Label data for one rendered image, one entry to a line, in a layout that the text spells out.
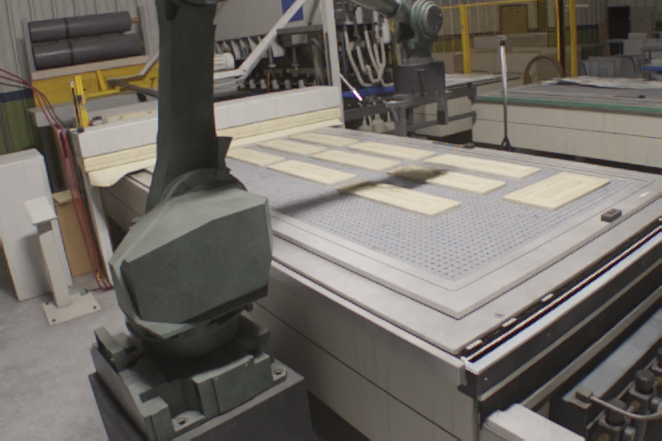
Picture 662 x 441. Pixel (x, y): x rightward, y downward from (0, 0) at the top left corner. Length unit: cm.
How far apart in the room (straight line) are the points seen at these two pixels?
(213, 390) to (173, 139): 85
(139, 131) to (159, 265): 251
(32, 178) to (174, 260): 280
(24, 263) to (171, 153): 268
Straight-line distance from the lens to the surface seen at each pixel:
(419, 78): 245
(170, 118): 195
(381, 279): 175
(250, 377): 186
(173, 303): 165
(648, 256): 217
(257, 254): 169
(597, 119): 570
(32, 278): 448
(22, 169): 429
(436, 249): 194
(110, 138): 398
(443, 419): 164
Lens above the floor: 163
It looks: 15 degrees down
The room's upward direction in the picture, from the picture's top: 6 degrees counter-clockwise
